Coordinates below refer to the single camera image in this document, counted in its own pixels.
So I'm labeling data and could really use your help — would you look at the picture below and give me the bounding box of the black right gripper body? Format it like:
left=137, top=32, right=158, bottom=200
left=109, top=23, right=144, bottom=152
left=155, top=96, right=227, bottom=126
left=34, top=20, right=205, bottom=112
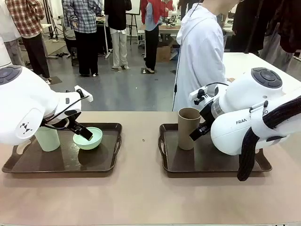
left=199, top=100, right=216, bottom=125

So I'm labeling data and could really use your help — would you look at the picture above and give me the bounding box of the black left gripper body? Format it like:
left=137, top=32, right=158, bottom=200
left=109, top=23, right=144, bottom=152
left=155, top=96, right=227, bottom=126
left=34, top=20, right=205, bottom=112
left=43, top=109, right=82, bottom=130

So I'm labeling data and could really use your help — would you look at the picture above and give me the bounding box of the pale green bowl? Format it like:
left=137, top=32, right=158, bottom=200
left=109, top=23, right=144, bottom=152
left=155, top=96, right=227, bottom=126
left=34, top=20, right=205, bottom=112
left=72, top=127, right=103, bottom=150

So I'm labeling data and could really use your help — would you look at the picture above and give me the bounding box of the tall brown cup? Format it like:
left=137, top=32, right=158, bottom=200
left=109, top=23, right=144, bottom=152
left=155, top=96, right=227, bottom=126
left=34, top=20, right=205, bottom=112
left=177, top=107, right=202, bottom=151

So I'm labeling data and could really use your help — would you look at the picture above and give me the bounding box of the tall pale green cup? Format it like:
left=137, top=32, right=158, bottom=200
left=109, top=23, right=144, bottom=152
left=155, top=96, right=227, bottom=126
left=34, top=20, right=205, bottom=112
left=34, top=126, right=61, bottom=152

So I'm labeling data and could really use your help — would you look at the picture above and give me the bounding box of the dark brown serving tray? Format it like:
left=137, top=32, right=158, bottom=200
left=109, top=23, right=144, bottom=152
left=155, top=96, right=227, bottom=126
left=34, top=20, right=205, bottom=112
left=1, top=122, right=123, bottom=174
left=158, top=122, right=273, bottom=178

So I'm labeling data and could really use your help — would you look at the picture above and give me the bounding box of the white background table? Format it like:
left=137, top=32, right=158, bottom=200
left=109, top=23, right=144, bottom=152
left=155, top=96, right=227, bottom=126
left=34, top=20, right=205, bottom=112
left=222, top=52, right=301, bottom=85

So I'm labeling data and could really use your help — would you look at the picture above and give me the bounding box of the person in white coat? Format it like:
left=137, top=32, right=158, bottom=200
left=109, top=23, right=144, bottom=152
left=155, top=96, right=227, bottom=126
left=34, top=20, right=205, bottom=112
left=172, top=0, right=228, bottom=112

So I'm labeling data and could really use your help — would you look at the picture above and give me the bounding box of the cardboard box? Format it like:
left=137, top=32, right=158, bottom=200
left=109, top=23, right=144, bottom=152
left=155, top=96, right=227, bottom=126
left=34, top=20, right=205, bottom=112
left=156, top=44, right=173, bottom=63

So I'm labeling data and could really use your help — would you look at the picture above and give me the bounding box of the bystander in blue plaid shirt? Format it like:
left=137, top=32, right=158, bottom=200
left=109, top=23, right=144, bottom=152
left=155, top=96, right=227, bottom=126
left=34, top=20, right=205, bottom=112
left=62, top=0, right=103, bottom=77

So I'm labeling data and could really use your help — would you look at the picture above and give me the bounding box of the black tripod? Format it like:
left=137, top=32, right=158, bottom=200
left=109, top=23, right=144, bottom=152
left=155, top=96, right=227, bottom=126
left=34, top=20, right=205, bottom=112
left=48, top=0, right=66, bottom=43

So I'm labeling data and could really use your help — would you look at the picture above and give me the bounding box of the bystander in red plaid shirt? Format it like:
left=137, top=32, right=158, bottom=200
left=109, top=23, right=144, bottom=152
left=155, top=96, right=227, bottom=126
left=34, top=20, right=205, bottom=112
left=5, top=0, right=52, bottom=84

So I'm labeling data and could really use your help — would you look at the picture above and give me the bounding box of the bystander in red vest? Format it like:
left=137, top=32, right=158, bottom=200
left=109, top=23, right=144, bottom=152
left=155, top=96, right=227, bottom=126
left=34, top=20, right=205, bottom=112
left=140, top=0, right=168, bottom=74

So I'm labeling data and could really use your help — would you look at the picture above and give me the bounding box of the bystander in black top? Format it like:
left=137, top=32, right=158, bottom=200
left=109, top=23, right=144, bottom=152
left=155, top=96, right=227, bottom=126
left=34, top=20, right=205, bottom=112
left=103, top=0, right=133, bottom=70

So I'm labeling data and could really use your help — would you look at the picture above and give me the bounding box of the easel with white board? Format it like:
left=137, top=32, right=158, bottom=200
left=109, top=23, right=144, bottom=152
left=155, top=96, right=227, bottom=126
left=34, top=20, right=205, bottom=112
left=125, top=0, right=142, bottom=45

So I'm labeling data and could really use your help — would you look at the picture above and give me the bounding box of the black left camera cable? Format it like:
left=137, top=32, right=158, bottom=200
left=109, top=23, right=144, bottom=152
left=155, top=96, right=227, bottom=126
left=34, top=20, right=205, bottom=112
left=42, top=95, right=90, bottom=130

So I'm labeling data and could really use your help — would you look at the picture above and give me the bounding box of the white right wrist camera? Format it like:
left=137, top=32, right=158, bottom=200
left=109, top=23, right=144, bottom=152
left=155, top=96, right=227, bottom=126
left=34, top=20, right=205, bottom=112
left=189, top=86, right=209, bottom=105

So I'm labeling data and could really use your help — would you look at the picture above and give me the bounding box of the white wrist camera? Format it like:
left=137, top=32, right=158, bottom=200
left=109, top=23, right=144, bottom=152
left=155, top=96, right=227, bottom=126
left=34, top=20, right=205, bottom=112
left=189, top=86, right=209, bottom=105
left=74, top=85, right=93, bottom=103

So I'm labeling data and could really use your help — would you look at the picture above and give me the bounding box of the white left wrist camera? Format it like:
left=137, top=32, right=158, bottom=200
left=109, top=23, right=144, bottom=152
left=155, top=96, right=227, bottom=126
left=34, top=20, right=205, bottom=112
left=74, top=85, right=93, bottom=103

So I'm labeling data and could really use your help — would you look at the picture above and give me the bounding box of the black braided cable sleeve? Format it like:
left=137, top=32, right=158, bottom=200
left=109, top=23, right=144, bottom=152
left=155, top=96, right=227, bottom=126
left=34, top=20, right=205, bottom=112
left=237, top=95, right=301, bottom=182

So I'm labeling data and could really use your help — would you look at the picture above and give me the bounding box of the thin black neck cable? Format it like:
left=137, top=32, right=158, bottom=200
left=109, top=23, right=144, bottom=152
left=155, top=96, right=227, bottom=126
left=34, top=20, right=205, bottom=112
left=173, top=0, right=203, bottom=112

